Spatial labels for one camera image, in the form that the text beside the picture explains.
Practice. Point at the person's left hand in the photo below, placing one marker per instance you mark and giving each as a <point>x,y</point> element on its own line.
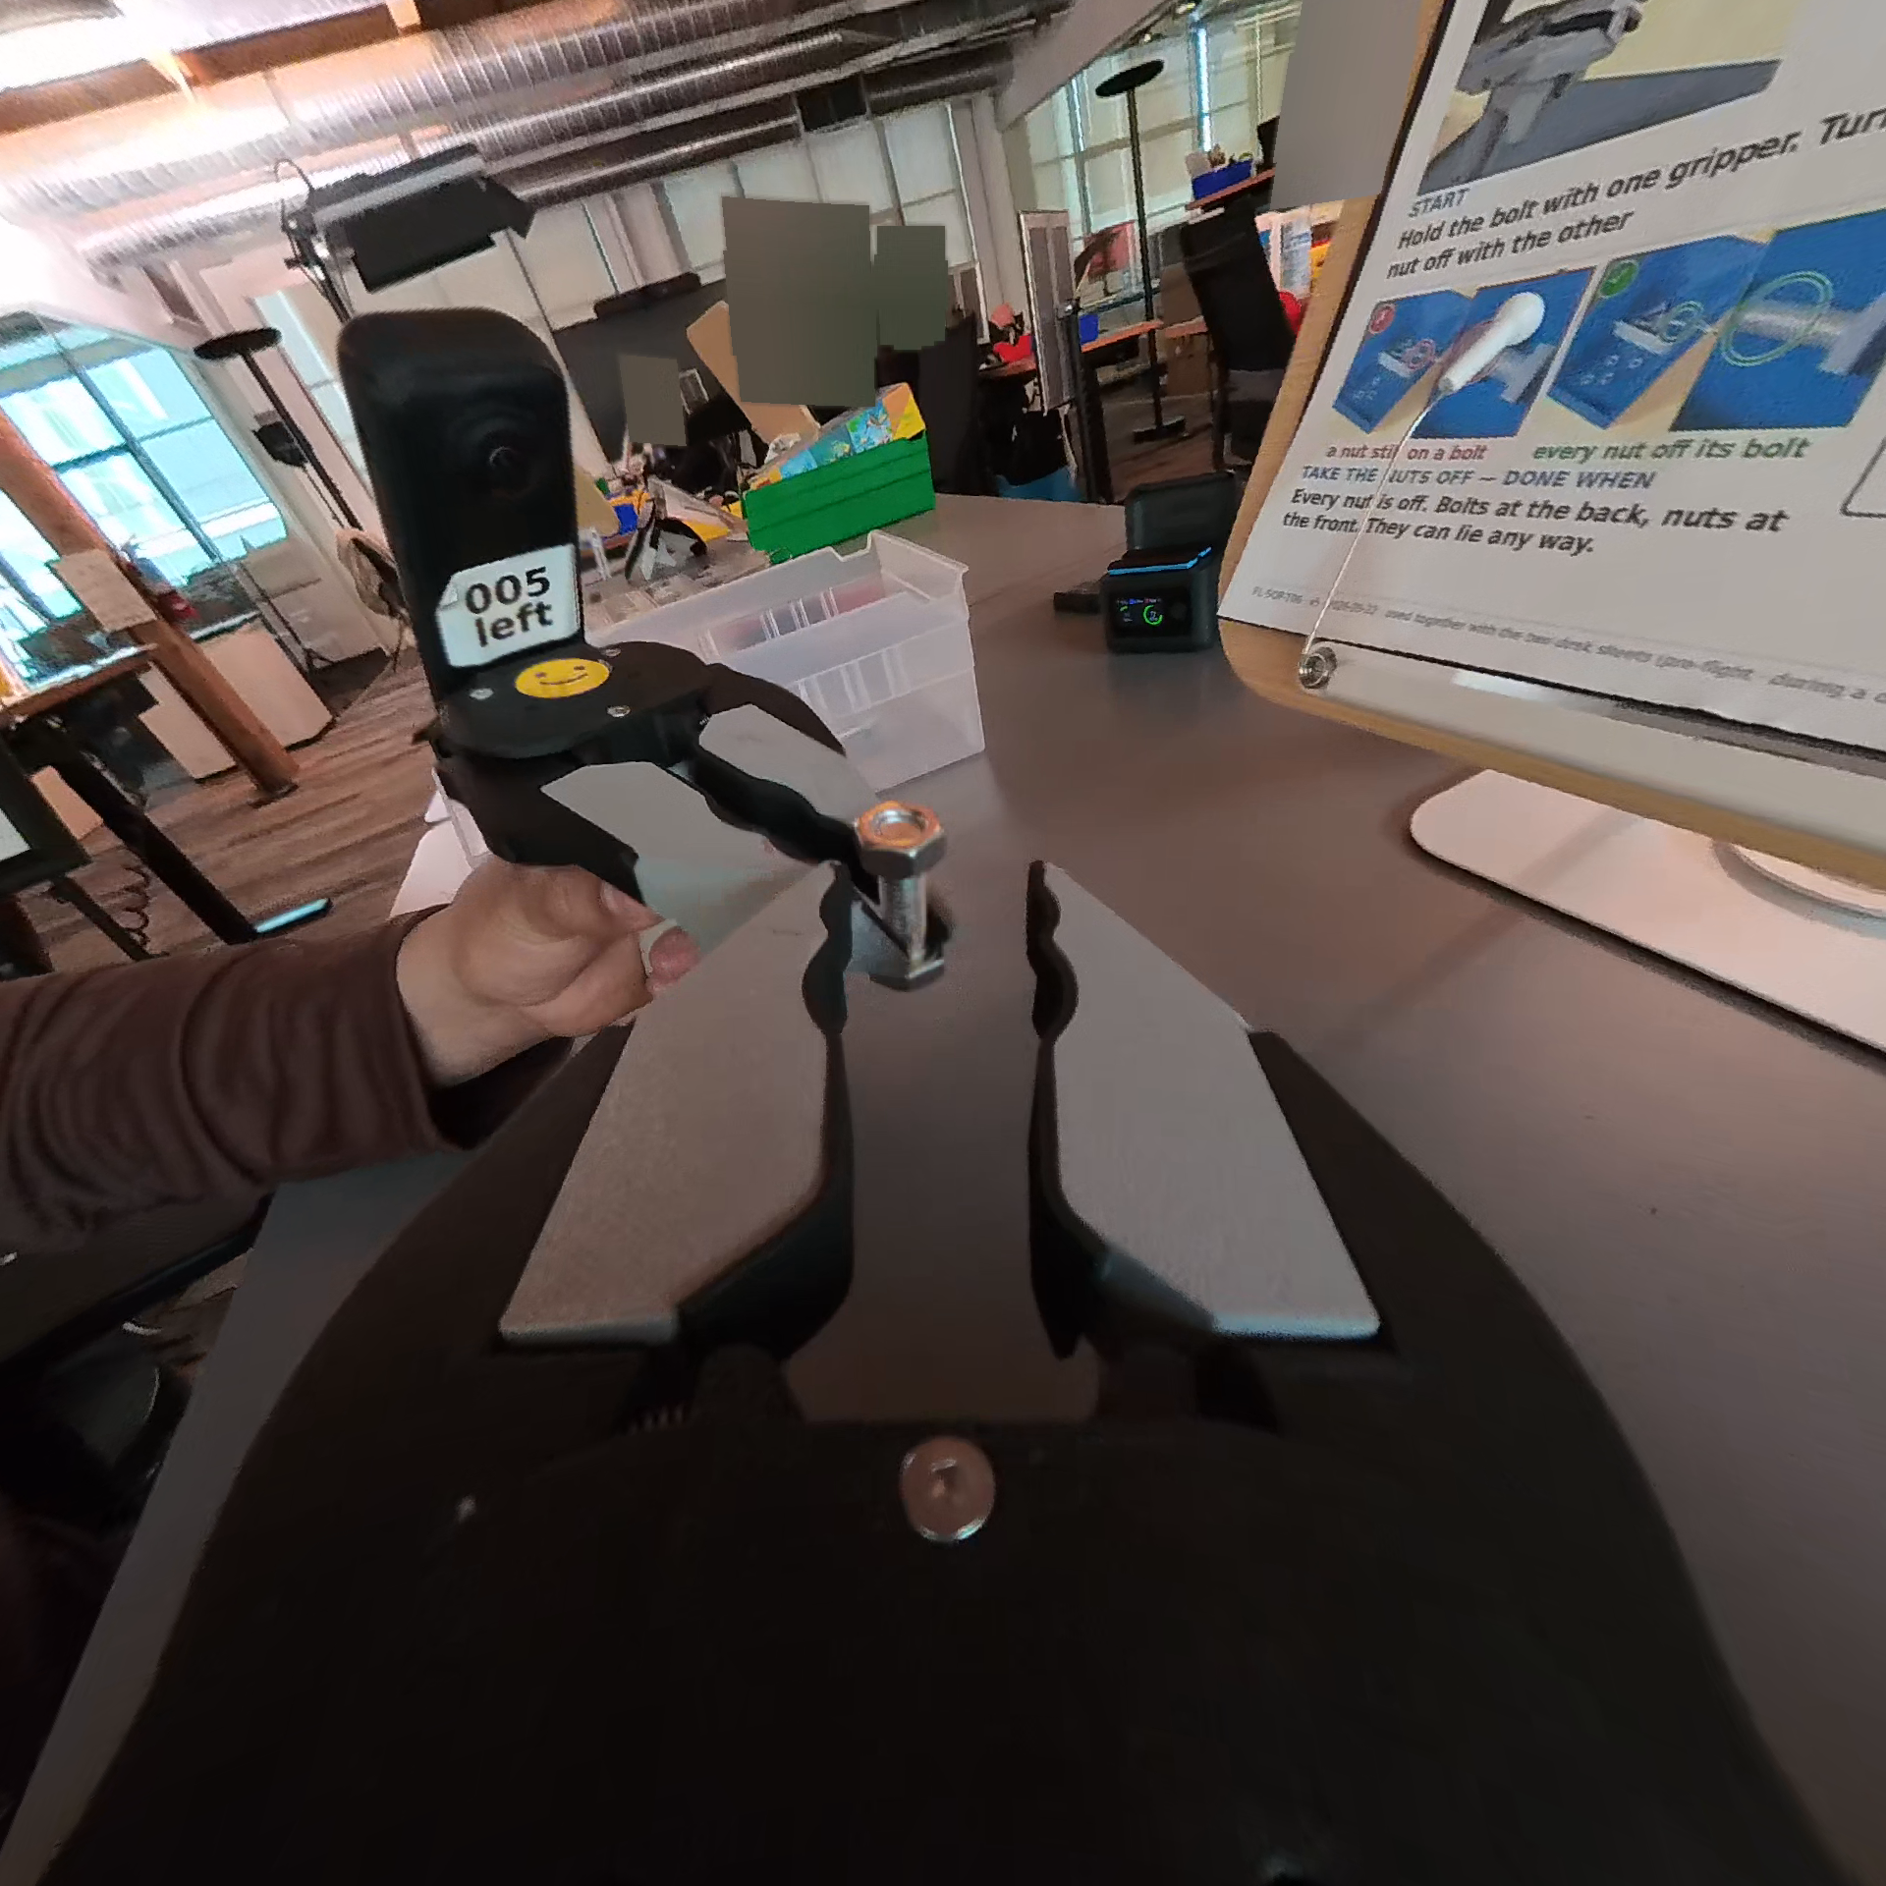
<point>519,970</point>

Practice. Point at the black floor lamp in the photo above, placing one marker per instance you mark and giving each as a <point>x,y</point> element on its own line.
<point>1139,221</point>
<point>236,342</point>

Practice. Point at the black studio light panel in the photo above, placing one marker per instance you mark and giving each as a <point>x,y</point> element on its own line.
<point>426,221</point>

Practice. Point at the clear plastic bin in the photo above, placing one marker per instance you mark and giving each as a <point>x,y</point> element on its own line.
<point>871,665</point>

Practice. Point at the steel bolt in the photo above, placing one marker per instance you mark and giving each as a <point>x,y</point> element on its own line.
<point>902,924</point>

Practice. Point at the green plastic bin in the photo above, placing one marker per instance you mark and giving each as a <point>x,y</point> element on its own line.
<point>842,508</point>

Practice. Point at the colourful cardboard box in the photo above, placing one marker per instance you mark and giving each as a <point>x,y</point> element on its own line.
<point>863,426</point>

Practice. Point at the white flat sheet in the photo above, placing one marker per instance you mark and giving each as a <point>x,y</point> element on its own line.
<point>436,859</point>

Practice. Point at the silver ventilation duct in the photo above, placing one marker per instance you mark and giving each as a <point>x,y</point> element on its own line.
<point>519,87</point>

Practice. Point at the printed instruction sheet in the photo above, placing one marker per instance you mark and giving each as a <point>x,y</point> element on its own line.
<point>1593,564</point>

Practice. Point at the steel hex nut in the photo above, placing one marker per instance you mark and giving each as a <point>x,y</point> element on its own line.
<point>902,844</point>

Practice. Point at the wooden support post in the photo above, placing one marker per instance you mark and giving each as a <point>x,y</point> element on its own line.
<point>179,637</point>

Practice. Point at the black office chair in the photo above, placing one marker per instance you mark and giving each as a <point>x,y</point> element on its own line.
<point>1244,326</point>

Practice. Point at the person's left forearm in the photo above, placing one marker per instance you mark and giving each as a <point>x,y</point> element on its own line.
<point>192,1090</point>

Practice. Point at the instruction sheet on stand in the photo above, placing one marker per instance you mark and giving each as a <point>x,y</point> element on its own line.
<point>1593,869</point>

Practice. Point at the framed grey pin board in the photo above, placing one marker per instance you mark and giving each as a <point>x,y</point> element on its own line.
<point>1339,105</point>

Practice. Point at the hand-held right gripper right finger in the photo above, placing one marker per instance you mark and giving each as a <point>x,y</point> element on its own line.
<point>1193,1165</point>

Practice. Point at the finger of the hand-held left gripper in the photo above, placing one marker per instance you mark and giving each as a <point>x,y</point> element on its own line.
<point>663,858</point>
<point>785,759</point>

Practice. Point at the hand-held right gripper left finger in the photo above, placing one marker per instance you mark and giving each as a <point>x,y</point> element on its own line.
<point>663,1151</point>

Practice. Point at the black charging case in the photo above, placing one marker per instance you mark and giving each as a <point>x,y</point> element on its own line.
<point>1180,528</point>

